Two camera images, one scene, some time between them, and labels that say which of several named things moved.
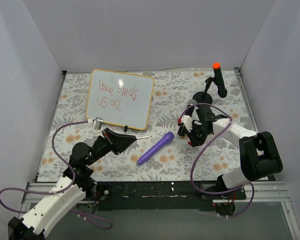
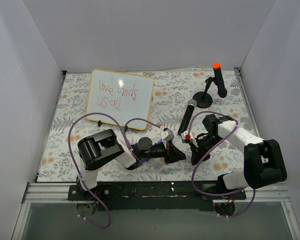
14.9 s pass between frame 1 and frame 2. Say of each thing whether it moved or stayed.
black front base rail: stayed
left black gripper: moved
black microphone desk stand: stayed
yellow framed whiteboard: stayed
